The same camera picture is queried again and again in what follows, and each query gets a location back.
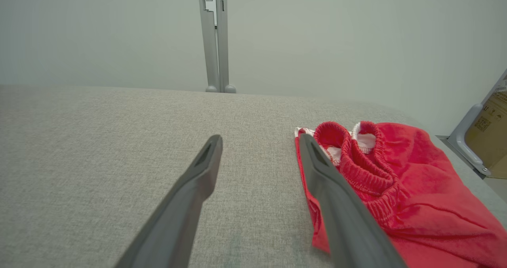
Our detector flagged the grey metal frame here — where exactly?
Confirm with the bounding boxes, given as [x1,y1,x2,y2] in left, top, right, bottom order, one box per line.
[436,69,507,179]

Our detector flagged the red shorts with white stripe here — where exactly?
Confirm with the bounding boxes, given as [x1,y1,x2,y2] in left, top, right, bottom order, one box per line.
[294,121,507,268]

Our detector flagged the grey partition post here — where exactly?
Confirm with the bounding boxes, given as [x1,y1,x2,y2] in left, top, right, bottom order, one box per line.
[197,0,220,93]
[215,0,237,94]

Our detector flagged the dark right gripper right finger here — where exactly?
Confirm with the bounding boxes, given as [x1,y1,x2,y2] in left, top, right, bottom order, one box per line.
[299,133,408,268]

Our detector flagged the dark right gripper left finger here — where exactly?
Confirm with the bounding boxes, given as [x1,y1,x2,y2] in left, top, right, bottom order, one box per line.
[115,134,223,268]

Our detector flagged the brown cardboard box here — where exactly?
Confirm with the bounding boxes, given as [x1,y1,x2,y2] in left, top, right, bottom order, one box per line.
[465,90,507,180]

